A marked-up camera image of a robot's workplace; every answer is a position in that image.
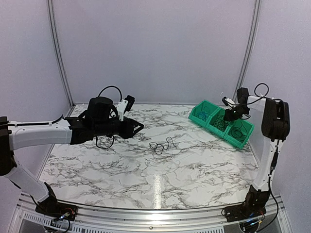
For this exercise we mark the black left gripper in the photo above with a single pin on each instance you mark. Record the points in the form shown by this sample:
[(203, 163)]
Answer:
[(135, 124)]

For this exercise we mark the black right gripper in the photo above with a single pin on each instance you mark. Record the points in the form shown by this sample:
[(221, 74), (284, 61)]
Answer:
[(229, 117)]

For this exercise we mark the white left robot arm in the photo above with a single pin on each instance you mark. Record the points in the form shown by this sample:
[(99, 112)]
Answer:
[(16, 135)]

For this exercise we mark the green plastic bin right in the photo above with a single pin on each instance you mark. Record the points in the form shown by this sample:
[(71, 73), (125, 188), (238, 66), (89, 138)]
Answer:
[(239, 133)]

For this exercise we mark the green plastic bin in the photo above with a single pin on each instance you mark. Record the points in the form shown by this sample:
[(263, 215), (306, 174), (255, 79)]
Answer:
[(239, 133), (200, 114), (217, 125)]

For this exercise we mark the green plastic bin middle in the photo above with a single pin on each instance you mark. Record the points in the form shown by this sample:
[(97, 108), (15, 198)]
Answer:
[(217, 125)]

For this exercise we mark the green plastic bin left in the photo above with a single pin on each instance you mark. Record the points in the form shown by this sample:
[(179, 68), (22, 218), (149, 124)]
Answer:
[(200, 114)]

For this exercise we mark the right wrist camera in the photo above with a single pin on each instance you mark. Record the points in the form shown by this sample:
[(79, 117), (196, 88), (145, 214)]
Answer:
[(228, 102)]

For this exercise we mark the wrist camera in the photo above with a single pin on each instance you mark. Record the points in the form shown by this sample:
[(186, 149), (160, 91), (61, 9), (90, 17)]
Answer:
[(228, 102), (124, 105)]

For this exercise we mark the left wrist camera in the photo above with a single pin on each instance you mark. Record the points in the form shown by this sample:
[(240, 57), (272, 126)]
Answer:
[(124, 105)]

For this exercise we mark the aluminium right corner post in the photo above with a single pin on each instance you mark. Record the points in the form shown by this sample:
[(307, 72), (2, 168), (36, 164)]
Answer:
[(250, 43)]

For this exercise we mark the aluminium corner post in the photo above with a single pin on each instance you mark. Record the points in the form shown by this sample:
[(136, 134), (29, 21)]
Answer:
[(58, 53), (250, 43)]

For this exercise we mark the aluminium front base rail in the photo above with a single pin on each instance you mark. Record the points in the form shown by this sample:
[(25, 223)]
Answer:
[(96, 219)]

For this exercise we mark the aluminium left corner post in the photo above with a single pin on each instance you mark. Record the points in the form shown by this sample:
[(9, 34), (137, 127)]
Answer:
[(58, 53)]

